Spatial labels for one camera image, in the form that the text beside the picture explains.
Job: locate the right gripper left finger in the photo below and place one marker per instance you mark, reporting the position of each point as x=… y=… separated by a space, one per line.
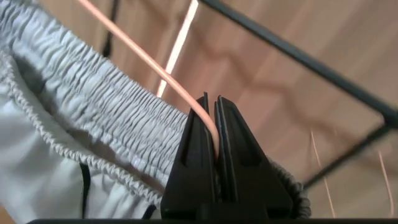
x=192 y=183

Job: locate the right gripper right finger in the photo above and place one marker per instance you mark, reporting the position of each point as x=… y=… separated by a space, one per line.
x=252 y=183

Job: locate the pale grey shorts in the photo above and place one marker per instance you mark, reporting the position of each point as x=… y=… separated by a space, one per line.
x=93 y=93

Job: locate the black clothes rack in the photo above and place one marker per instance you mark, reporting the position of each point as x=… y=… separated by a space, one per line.
x=295 y=53

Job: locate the beige curtain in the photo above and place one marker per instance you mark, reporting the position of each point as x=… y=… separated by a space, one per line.
x=248 y=77

